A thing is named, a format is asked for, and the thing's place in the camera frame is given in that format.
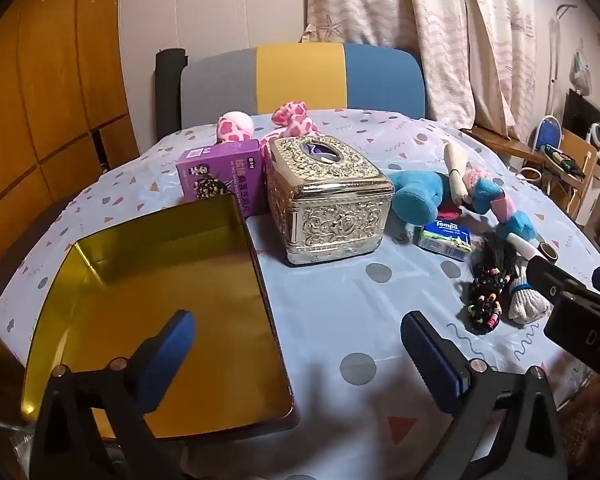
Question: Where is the blue tissue packet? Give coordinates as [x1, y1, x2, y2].
[414, 219, 473, 262]

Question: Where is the blue folding chair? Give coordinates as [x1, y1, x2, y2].
[532, 115, 563, 161]

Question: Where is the pink printed curtain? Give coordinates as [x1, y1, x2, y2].
[305, 0, 538, 141]

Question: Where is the pink spotted plush toy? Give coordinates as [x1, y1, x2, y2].
[216, 101, 323, 148]

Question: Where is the purple cardboard box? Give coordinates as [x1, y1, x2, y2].
[176, 139, 267, 218]

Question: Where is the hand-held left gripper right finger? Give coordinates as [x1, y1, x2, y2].
[401, 311, 569, 480]

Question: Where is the bundle of colourful hair ties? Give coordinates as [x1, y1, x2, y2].
[466, 267, 511, 335]

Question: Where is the white knit glove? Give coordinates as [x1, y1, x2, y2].
[507, 267, 553, 325]

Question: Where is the black padded chair post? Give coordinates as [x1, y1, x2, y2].
[154, 48, 188, 140]

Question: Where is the blue and pink plush toy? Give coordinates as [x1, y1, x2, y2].
[462, 167, 538, 261]

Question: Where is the gold metal tin box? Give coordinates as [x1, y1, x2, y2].
[21, 194, 301, 436]

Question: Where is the yellow wooden cabinet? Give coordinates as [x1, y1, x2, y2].
[0, 0, 141, 286]

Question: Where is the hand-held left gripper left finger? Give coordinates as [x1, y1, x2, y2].
[30, 309, 197, 480]

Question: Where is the wooden bench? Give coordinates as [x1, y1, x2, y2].
[462, 125, 546, 166]

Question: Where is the black hair wig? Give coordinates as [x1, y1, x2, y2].
[472, 234, 523, 291]

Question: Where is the black screen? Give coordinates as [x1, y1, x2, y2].
[562, 89, 600, 148]

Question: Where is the grey yellow blue chair back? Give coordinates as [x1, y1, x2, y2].
[180, 42, 427, 128]

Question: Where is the white metal stand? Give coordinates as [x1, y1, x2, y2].
[545, 4, 578, 121]

